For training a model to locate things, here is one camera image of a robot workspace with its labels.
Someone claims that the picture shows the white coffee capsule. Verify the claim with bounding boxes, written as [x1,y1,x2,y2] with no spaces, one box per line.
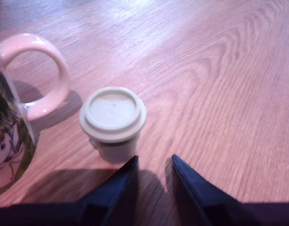
[79,86,147,164]

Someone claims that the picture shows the cartoon print coffee mug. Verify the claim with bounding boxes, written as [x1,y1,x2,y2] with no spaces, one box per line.
[0,33,71,198]

